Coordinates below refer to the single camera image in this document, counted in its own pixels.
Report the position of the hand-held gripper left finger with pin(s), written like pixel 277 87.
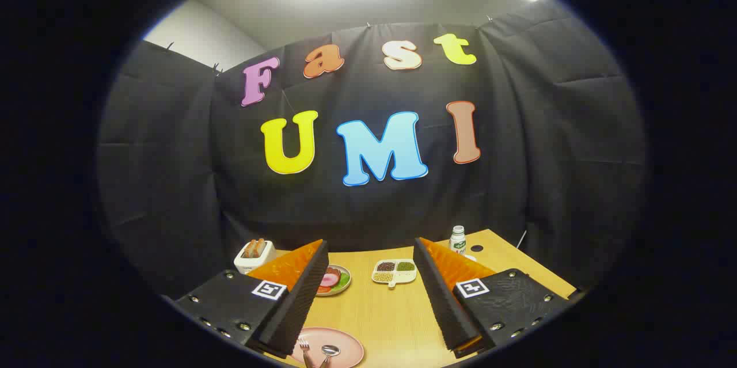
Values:
pixel 299 304

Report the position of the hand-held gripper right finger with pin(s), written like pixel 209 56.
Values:
pixel 440 299

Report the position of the metal fork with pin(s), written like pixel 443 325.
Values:
pixel 304 346

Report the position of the metal spoon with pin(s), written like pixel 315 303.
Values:
pixel 330 349

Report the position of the white plate with food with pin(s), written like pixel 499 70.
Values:
pixel 335 292

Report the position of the pink ham slice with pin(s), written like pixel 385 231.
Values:
pixel 329 280

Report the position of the brown meat piece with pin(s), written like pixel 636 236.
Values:
pixel 334 272

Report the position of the pile of green beans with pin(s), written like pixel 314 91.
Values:
pixel 405 266

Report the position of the white divided dish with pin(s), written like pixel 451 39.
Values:
pixel 395 280

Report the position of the green lettuce leaf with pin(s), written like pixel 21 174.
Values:
pixel 344 280

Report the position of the pink plate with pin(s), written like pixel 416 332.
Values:
pixel 346 339

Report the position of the white toaster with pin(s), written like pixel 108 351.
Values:
pixel 253 264

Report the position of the pile of yellow soybeans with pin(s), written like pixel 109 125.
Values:
pixel 382 277

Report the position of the white bottle with green label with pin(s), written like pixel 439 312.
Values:
pixel 458 238

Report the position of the pile of dark red beans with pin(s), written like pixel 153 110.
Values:
pixel 385 266

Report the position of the brown toast slice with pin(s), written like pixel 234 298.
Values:
pixel 259 246
pixel 249 249

